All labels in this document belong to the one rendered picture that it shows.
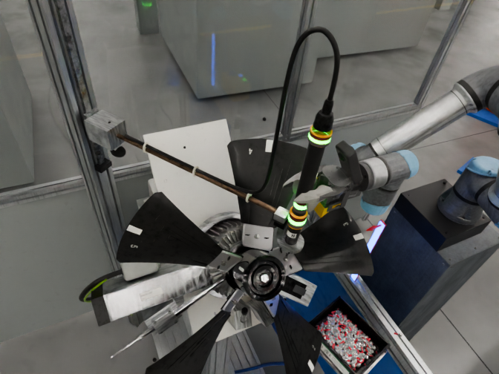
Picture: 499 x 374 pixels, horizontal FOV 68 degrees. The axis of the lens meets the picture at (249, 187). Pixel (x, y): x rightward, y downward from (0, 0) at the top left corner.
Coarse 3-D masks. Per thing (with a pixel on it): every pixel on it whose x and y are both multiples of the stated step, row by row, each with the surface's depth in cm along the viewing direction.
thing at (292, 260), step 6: (270, 252) 103; (276, 252) 104; (282, 252) 104; (282, 258) 102; (288, 258) 102; (294, 258) 103; (288, 264) 101; (294, 264) 101; (300, 264) 101; (288, 270) 100; (294, 270) 100
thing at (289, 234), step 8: (328, 104) 66; (320, 112) 68; (328, 112) 67; (320, 120) 68; (328, 120) 68; (320, 128) 69; (328, 128) 69; (288, 232) 92; (296, 232) 91; (288, 240) 94; (296, 240) 94
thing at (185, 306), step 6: (216, 282) 103; (222, 282) 103; (210, 288) 102; (198, 294) 101; (204, 294) 101; (192, 300) 100; (198, 300) 100; (180, 306) 99; (186, 306) 99; (174, 312) 98; (180, 312) 98; (150, 330) 96; (138, 336) 95; (144, 336) 95; (132, 342) 95; (114, 354) 93
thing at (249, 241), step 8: (248, 224) 100; (248, 232) 100; (256, 232) 99; (264, 232) 97; (272, 232) 96; (248, 240) 100; (256, 240) 99; (264, 240) 97; (272, 240) 96; (256, 248) 99; (264, 248) 97
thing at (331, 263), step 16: (320, 224) 110; (336, 224) 111; (352, 224) 111; (304, 240) 106; (320, 240) 107; (336, 240) 107; (352, 240) 109; (304, 256) 103; (320, 256) 103; (336, 256) 104; (352, 256) 106; (368, 256) 108; (336, 272) 102; (352, 272) 104; (368, 272) 106
